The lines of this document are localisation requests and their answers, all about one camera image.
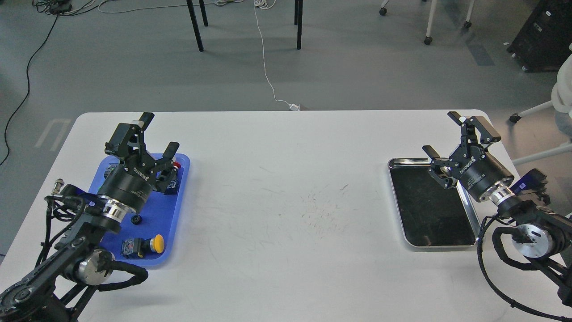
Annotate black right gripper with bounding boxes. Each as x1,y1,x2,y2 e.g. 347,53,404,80
421,111,514,202

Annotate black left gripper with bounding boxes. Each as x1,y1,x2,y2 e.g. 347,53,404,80
97,112,180,214

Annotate small black gear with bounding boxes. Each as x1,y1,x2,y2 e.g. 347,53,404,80
130,214,143,225

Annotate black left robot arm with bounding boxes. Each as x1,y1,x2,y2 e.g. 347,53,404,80
1,112,179,322

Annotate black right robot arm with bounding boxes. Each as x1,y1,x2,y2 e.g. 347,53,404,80
423,111,571,322

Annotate silver metal tray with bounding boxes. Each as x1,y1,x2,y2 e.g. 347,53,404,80
388,158,479,250

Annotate blue plastic tray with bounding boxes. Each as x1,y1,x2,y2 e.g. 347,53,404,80
100,153,191,268

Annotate white chair at right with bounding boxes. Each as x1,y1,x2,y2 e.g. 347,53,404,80
509,44,572,167

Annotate black equipment case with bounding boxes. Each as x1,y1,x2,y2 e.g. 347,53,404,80
507,0,572,72

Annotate black table legs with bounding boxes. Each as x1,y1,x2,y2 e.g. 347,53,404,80
186,0,304,52

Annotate red push button switch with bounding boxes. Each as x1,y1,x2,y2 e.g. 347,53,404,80
154,161,181,195

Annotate yellow push button switch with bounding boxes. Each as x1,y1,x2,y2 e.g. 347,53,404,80
120,234,165,259

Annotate black floor cable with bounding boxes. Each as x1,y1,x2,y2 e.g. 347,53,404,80
0,0,215,167

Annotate white cable with plug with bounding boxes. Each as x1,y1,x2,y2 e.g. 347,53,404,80
253,0,301,111

